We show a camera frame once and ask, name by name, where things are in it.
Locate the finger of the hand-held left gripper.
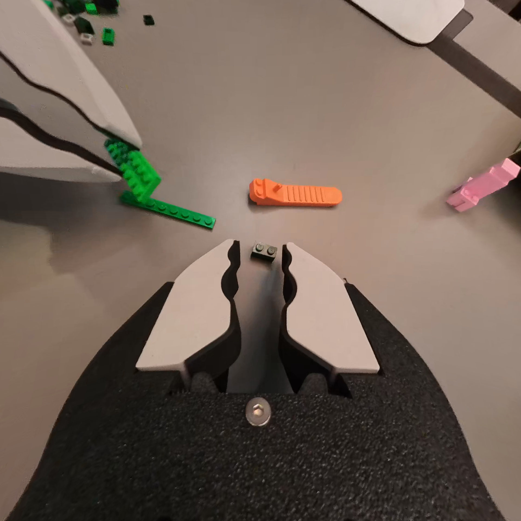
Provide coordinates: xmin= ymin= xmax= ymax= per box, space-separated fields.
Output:
xmin=0 ymin=0 xmax=144 ymax=149
xmin=0 ymin=99 xmax=123 ymax=185

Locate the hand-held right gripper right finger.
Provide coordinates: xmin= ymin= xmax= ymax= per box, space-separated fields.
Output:
xmin=278 ymin=242 xmax=381 ymax=375

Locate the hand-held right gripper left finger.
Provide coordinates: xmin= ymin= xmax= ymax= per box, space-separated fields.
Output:
xmin=135 ymin=239 xmax=242 ymax=375

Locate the wide green lego plate with holes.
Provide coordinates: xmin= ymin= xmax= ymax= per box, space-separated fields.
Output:
xmin=104 ymin=138 xmax=162 ymax=204

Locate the small dark green grey brick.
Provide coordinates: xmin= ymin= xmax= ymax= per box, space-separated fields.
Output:
xmin=250 ymin=242 xmax=278 ymax=262

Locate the narrow green lego plate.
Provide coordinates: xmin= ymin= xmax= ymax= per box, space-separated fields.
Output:
xmin=120 ymin=191 xmax=216 ymax=231

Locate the pile of lego pieces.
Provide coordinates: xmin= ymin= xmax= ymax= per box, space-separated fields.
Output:
xmin=43 ymin=0 xmax=156 ymax=46

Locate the pink lego pig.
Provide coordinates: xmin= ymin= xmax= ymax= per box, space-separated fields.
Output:
xmin=446 ymin=158 xmax=521 ymax=213

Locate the orange brick separator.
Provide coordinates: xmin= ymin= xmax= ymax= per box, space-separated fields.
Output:
xmin=249 ymin=178 xmax=343 ymax=208

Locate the white rounded mat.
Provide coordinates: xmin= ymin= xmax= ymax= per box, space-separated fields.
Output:
xmin=349 ymin=0 xmax=465 ymax=45

